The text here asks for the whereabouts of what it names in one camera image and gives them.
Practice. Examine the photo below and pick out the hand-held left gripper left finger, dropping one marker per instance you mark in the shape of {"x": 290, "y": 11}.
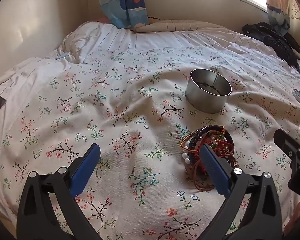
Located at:
{"x": 86, "y": 165}

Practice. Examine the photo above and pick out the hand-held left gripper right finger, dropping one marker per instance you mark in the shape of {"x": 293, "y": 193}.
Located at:
{"x": 212, "y": 167}

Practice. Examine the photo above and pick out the round metal tin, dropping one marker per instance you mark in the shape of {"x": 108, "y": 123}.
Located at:
{"x": 205, "y": 100}

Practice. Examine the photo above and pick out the floral bed sheet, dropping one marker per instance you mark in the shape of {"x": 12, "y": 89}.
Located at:
{"x": 90, "y": 105}

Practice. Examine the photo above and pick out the black clothing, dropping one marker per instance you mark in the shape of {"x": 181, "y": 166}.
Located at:
{"x": 270, "y": 37}

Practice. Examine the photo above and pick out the orange patterned curtain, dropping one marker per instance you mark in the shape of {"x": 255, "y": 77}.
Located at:
{"x": 277, "y": 7}

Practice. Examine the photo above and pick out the striped beige pillow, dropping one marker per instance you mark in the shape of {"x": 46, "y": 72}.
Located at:
{"x": 177, "y": 25}

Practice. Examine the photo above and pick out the blue printed curtain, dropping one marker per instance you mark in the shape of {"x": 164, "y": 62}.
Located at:
{"x": 122, "y": 5}

